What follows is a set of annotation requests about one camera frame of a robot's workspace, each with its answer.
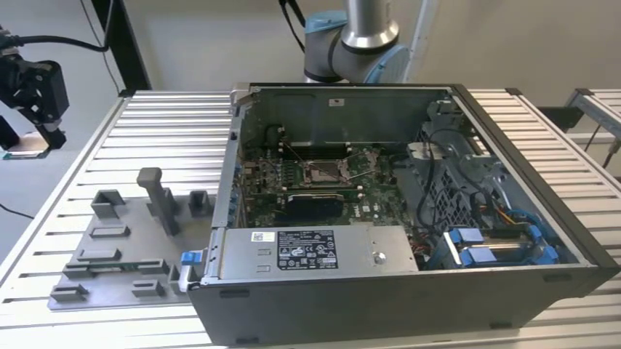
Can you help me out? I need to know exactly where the thin black floor cable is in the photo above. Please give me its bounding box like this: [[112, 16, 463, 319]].
[[0, 202, 35, 220]]

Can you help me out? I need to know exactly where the open black PC case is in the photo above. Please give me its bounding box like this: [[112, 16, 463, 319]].
[[185, 81, 619, 346]]

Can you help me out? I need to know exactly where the black label on power supply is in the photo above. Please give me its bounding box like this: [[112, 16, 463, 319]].
[[275, 228, 339, 270]]

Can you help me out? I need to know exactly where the CPU socket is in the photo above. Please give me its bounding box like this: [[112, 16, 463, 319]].
[[301, 159, 341, 187]]

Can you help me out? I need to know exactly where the black wire in case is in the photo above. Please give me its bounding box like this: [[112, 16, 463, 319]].
[[416, 129, 491, 228]]

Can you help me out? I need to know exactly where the slatted metal side table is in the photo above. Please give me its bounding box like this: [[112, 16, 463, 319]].
[[564, 87, 621, 172]]

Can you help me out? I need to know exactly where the silver power supply unit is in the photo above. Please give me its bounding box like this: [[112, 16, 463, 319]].
[[216, 224, 420, 281]]

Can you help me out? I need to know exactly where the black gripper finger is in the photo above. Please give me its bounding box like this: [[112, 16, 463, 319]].
[[0, 98, 22, 151], [26, 60, 69, 151]]

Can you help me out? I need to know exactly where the thin wire locking lever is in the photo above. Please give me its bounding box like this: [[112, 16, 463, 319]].
[[283, 141, 307, 164]]

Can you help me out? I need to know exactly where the black cable behind arm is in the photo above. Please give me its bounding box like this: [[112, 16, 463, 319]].
[[277, 0, 309, 52]]

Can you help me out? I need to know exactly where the green motherboard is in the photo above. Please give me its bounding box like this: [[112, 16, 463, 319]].
[[236, 142, 413, 229]]

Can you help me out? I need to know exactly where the grey metal disk bay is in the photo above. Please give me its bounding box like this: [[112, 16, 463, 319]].
[[392, 119, 534, 236]]

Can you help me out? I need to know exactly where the black RAM slot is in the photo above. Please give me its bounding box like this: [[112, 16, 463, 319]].
[[279, 142, 351, 150], [279, 148, 352, 157]]

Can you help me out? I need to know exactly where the silver square CPU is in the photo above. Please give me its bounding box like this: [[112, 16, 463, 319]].
[[0, 131, 50, 160]]

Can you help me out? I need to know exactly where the grey plastic parts rack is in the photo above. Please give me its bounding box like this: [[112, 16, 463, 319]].
[[45, 167, 217, 312]]

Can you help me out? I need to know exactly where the hard disk in blue carrier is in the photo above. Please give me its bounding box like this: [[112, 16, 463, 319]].
[[455, 245, 556, 267], [448, 227, 540, 249]]

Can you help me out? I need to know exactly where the black frame post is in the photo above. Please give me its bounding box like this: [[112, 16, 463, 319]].
[[102, 0, 154, 92]]

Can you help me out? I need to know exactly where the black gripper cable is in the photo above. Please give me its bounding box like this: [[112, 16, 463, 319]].
[[0, 0, 118, 54]]

